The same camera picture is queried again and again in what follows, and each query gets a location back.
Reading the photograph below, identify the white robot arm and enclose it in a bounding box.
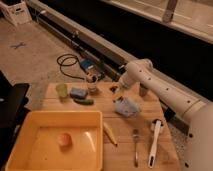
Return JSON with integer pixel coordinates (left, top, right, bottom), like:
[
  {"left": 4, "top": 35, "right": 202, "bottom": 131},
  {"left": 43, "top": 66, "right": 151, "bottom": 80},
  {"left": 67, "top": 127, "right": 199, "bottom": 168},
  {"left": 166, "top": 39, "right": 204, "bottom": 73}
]
[{"left": 119, "top": 59, "right": 213, "bottom": 171}]

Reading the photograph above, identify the metal cup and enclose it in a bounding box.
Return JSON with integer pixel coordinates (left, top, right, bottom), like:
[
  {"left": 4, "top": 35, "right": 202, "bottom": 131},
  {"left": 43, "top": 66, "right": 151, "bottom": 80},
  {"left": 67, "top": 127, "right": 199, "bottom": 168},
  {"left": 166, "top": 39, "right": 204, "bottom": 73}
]
[{"left": 139, "top": 84, "right": 148, "bottom": 97}]

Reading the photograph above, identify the green plastic cup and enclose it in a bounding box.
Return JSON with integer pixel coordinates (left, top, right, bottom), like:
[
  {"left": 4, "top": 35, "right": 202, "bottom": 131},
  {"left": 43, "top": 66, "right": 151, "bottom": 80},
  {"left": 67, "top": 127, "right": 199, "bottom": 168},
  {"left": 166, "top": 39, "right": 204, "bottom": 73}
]
[{"left": 56, "top": 84, "right": 68, "bottom": 98}]

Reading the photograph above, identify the blue cloth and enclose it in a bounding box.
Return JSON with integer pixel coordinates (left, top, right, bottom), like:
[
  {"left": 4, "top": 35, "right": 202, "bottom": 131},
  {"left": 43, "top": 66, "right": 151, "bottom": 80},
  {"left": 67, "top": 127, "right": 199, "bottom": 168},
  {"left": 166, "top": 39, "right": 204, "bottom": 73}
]
[{"left": 114, "top": 97, "right": 141, "bottom": 117}]

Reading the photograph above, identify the clear glass jar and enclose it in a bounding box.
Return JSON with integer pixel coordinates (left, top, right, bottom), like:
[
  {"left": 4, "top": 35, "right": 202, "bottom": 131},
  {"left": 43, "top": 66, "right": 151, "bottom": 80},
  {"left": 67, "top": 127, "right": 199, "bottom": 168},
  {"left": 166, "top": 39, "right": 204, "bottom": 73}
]
[{"left": 86, "top": 74, "right": 98, "bottom": 93}]

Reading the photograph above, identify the blue power device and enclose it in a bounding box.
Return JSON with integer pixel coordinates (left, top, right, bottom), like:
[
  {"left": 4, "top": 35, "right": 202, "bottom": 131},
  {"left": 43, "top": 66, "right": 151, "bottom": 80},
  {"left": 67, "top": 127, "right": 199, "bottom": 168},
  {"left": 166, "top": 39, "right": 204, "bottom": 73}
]
[{"left": 80, "top": 59, "right": 94, "bottom": 71}]

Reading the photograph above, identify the blue sponge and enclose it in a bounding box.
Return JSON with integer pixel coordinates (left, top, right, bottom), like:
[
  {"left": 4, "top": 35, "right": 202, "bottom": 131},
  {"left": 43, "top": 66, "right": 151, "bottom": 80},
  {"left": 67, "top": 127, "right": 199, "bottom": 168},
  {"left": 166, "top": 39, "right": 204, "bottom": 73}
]
[{"left": 70, "top": 88, "right": 87, "bottom": 99}]

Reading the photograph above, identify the green cucumber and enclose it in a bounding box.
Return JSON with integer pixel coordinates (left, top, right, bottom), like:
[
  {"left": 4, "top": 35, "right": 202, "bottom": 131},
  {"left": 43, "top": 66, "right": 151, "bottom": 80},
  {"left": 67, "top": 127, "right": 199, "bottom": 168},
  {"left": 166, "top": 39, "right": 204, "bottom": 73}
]
[{"left": 73, "top": 98, "right": 94, "bottom": 105}]

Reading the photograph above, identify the metal fork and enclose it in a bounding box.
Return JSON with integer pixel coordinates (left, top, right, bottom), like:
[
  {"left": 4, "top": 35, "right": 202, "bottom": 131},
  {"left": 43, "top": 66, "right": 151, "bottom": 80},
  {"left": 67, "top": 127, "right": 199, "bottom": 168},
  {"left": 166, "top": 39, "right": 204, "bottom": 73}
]
[{"left": 133, "top": 129, "right": 139, "bottom": 167}]

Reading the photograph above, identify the wooden table board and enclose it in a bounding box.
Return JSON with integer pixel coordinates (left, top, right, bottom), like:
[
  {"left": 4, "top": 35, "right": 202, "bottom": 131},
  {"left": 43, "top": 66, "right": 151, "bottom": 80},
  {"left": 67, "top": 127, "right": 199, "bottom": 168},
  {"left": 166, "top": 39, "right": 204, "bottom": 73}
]
[{"left": 43, "top": 82, "right": 181, "bottom": 171}]

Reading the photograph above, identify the yellow plastic bin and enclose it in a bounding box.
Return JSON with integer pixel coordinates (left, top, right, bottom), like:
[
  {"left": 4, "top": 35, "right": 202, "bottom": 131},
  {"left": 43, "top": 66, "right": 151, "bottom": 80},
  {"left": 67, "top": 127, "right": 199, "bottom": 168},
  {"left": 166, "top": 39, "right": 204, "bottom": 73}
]
[{"left": 5, "top": 111, "right": 103, "bottom": 171}]

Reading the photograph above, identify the black chair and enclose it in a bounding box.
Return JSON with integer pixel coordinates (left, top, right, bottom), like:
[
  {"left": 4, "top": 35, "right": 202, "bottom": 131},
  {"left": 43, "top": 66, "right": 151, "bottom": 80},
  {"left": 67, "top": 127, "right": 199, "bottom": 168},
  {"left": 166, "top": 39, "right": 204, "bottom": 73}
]
[{"left": 0, "top": 70, "right": 30, "bottom": 168}]

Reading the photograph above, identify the white cardboard box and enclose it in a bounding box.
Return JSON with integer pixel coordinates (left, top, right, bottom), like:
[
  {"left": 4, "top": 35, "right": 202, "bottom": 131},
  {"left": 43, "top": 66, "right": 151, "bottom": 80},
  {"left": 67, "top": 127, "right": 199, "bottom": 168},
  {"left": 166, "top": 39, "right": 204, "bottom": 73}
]
[{"left": 0, "top": 0, "right": 32, "bottom": 26}]

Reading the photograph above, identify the white handled brush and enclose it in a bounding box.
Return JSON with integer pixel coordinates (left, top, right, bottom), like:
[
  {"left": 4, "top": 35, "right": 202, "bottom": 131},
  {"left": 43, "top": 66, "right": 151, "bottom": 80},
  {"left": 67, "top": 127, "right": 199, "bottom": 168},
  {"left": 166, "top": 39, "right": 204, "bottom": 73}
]
[{"left": 148, "top": 119, "right": 163, "bottom": 168}]

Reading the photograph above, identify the black cable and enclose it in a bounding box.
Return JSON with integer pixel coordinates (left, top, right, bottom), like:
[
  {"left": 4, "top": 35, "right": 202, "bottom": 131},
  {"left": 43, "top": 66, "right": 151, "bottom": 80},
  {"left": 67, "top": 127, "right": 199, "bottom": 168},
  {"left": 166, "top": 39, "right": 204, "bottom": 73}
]
[{"left": 56, "top": 53, "right": 87, "bottom": 81}]

